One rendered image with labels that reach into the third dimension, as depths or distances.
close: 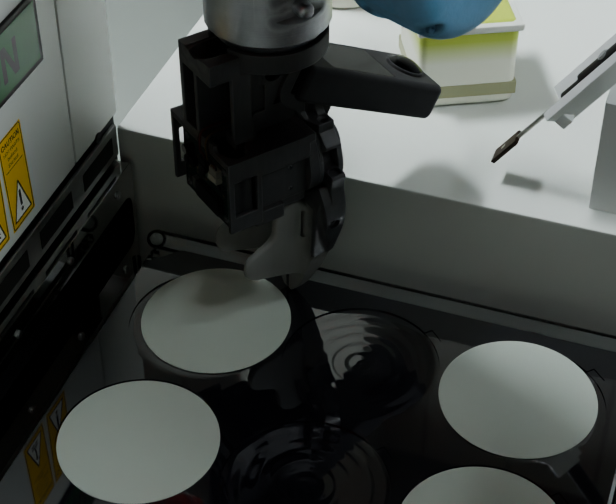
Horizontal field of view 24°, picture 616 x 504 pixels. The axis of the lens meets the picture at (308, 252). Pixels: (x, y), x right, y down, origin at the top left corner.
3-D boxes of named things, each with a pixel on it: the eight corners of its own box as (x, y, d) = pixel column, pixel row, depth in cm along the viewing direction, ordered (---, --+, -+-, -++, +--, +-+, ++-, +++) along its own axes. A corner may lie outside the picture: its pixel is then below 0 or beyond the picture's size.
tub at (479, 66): (413, 112, 104) (418, 30, 99) (395, 54, 109) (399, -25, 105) (516, 104, 105) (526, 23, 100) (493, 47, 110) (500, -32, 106)
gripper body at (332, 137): (173, 181, 93) (160, 19, 85) (287, 137, 97) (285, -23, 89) (234, 246, 88) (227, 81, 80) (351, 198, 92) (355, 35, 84)
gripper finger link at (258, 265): (232, 310, 97) (227, 203, 91) (306, 277, 100) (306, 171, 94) (256, 337, 95) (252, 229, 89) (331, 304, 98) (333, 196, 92)
